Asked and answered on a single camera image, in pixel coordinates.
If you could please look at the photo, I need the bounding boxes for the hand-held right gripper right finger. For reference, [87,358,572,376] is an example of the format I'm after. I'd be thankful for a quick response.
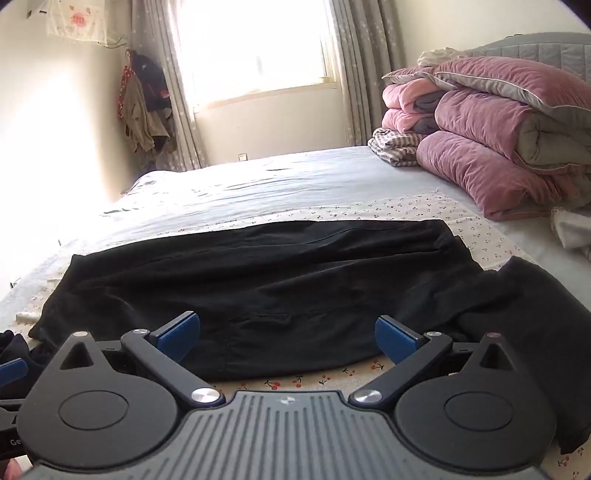
[348,316,532,409]

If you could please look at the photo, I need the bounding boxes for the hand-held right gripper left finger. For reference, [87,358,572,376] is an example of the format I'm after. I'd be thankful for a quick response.
[45,311,227,409]

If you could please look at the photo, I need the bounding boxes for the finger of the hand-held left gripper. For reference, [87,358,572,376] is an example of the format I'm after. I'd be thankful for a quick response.
[0,358,29,401]

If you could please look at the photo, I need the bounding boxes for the black pants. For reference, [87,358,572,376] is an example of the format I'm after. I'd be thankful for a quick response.
[28,219,591,455]

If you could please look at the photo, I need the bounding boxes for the dark cloth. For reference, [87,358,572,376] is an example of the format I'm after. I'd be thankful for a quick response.
[0,329,43,370]

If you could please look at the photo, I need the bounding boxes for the cherry print bed sheet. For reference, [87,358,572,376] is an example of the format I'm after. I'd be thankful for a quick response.
[0,190,591,480]

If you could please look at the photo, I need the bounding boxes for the light grey bed sheet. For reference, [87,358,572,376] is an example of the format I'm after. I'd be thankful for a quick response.
[0,145,591,319]

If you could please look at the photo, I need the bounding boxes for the striped folded cloth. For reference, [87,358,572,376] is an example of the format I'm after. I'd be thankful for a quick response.
[368,127,428,166]

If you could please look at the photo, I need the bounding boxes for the folded mauve quilt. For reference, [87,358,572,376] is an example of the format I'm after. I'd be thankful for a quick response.
[416,88,591,222]

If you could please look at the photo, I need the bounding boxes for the white crumpled cloth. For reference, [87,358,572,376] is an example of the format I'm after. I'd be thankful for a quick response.
[551,207,591,263]

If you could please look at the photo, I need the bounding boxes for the grey patterned curtain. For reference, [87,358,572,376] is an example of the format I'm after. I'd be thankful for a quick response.
[129,0,208,172]
[322,0,408,148]

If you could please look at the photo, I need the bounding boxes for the beige hanging coat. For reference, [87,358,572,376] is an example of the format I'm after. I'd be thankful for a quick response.
[121,74,172,156]

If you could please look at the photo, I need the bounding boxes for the folded light pink quilt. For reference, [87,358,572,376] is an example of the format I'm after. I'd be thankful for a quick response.
[381,66,445,139]

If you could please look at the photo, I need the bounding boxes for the red hanging cloth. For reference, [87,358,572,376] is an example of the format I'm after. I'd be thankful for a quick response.
[117,65,133,121]

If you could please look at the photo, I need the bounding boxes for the dark hanging jacket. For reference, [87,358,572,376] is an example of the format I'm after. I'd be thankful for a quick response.
[130,52,173,112]

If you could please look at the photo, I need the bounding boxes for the mauve quilt with grey trim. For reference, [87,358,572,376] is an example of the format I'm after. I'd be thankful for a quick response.
[433,56,591,121]

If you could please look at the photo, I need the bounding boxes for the cream cloth on quilts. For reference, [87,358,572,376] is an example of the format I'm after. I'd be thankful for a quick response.
[417,48,472,68]

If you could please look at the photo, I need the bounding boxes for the grey quilted headboard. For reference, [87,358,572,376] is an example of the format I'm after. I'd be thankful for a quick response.
[462,31,591,80]

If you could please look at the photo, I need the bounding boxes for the white floral wall cloth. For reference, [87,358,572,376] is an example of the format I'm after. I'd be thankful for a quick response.
[46,0,129,48]

